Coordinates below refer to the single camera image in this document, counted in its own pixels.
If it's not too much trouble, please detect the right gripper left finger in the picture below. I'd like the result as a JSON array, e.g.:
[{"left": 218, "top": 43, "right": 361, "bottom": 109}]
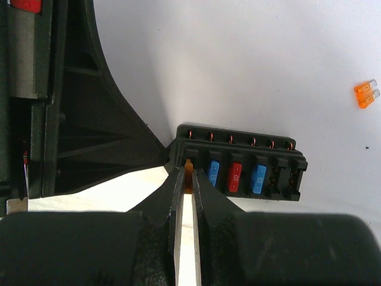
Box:
[{"left": 1, "top": 167, "right": 185, "bottom": 285}]

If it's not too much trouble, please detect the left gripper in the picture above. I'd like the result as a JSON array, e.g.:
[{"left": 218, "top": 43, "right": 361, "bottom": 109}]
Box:
[{"left": 1, "top": 1, "right": 167, "bottom": 215}]

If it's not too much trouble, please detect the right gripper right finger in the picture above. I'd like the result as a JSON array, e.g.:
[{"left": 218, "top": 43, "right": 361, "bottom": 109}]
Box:
[{"left": 192, "top": 170, "right": 380, "bottom": 285}]

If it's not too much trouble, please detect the black fuse box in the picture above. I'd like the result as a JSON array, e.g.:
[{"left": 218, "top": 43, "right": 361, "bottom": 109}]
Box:
[{"left": 165, "top": 125, "right": 308, "bottom": 201}]

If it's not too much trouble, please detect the orange blade fuse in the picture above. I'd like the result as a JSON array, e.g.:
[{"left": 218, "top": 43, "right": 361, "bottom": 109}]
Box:
[
  {"left": 184, "top": 158, "right": 193, "bottom": 194},
  {"left": 353, "top": 79, "right": 380, "bottom": 109}
]

